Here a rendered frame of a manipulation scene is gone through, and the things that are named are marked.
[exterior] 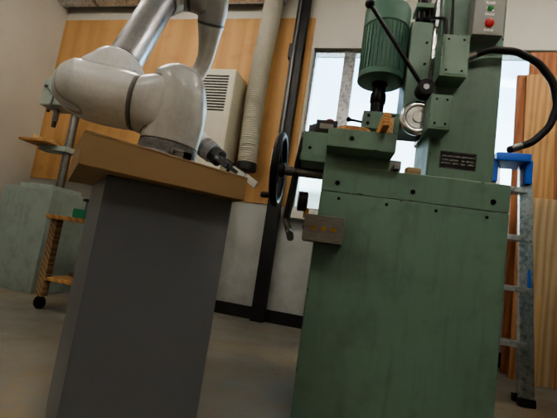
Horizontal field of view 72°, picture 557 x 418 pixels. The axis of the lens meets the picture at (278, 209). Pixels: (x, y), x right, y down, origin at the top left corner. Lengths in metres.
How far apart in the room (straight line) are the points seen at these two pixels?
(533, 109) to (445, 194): 1.82
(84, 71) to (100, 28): 3.15
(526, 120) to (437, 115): 1.67
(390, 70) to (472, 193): 0.55
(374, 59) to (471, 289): 0.87
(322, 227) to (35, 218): 2.31
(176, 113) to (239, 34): 2.56
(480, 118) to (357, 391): 0.99
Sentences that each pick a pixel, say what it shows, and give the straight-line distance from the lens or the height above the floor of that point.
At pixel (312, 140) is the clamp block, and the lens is 1.47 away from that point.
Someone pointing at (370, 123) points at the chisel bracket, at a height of 1.02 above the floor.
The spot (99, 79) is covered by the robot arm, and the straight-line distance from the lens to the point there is 1.11.
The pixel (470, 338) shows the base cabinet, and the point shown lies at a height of 0.33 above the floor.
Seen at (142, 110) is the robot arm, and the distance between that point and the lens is 1.07.
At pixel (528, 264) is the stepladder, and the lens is 2.18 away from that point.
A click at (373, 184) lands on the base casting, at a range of 1.27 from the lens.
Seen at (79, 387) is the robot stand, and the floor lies 0.15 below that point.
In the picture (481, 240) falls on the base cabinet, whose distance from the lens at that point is 1.32.
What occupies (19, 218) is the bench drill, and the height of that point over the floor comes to 0.48.
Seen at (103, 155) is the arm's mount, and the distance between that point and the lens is 0.86.
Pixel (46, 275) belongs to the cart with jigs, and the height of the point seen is 0.19.
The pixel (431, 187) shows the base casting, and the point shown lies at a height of 0.76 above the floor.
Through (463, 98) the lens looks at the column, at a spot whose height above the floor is 1.12.
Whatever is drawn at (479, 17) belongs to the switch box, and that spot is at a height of 1.38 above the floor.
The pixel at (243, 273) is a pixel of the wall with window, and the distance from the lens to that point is 2.97.
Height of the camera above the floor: 0.48
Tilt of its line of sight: 7 degrees up
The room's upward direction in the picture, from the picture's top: 9 degrees clockwise
